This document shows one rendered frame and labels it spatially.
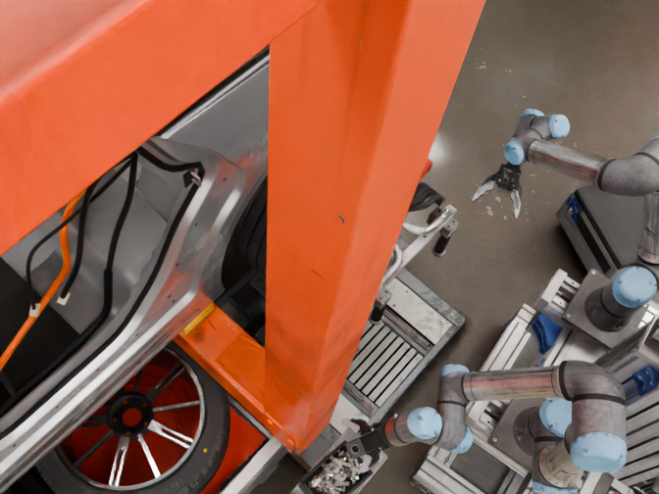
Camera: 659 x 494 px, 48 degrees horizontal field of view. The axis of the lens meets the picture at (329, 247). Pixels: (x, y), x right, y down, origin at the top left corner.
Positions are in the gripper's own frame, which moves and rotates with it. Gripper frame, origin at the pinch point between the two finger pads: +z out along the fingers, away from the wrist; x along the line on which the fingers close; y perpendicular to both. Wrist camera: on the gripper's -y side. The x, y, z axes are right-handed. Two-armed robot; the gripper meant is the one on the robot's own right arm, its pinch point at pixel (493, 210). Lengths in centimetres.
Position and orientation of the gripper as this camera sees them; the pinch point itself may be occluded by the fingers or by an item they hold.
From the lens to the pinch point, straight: 251.6
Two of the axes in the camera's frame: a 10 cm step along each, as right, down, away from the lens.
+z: -4.1, 9.1, -1.0
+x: 9.1, 3.8, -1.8
